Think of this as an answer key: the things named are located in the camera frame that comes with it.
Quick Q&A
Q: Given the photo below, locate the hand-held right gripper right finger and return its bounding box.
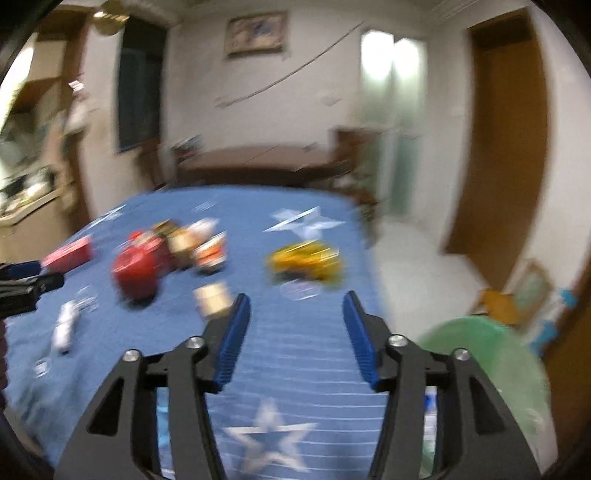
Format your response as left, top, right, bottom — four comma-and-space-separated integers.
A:
342, 290, 541, 480

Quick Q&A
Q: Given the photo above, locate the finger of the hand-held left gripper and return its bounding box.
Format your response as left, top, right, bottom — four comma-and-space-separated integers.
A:
0, 261, 43, 275
31, 272, 65, 297

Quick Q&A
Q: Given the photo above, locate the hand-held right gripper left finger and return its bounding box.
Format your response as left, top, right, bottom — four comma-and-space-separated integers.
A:
54, 293, 252, 480

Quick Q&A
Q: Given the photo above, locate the red packet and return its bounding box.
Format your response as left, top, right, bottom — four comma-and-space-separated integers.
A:
41, 235, 95, 271

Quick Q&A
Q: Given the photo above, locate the white wrapper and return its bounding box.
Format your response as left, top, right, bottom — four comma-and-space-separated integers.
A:
51, 300, 79, 355

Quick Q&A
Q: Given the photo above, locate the orange and white packet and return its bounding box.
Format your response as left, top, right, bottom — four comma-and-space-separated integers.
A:
193, 233, 228, 273

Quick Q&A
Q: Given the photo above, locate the bin with green liner bag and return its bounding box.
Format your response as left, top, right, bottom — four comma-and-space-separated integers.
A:
413, 316, 552, 480

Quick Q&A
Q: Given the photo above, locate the small beige box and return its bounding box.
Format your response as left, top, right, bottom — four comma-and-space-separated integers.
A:
193, 282, 232, 319

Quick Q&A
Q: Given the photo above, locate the blue star-print tablecloth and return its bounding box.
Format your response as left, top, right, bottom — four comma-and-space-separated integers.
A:
7, 185, 439, 480

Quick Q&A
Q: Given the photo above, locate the red apple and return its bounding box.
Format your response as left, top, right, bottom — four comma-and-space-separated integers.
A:
112, 233, 174, 303

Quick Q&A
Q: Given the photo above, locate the yellow plastic wrapper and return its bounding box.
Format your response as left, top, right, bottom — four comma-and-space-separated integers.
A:
267, 240, 345, 287

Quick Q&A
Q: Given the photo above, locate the kitchen cabinet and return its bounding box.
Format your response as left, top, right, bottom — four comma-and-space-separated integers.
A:
0, 9, 88, 236

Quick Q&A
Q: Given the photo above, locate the dark wooden chair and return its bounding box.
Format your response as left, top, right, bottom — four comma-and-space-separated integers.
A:
330, 127, 384, 204
139, 138, 167, 190

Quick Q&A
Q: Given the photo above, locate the hanging white plastic bag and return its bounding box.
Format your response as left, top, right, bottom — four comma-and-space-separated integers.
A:
65, 99, 93, 134

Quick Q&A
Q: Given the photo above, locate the small light wooden chair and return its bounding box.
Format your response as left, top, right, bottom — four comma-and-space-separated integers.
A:
480, 261, 555, 330

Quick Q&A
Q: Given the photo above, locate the dark wooden dining table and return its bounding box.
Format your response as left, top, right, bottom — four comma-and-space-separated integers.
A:
175, 145, 352, 185

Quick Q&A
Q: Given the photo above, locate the snack basket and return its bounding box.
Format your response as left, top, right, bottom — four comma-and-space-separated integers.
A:
171, 136, 204, 160

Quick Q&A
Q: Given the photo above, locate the dark window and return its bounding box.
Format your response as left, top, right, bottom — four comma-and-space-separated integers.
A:
116, 16, 167, 153

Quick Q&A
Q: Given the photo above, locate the frosted glass door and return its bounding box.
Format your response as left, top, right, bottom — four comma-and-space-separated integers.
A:
360, 30, 428, 217

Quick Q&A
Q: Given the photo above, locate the brown wooden door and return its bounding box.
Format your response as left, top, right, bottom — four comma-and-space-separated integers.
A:
443, 9, 552, 289

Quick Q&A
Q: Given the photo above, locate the round brass plate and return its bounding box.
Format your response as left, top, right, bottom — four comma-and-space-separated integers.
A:
95, 0, 125, 35

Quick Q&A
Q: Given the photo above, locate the wall cable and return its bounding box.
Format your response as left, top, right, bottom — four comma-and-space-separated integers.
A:
215, 21, 365, 107

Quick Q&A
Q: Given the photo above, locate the framed wall picture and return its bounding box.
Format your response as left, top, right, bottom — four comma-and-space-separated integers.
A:
225, 11, 288, 58

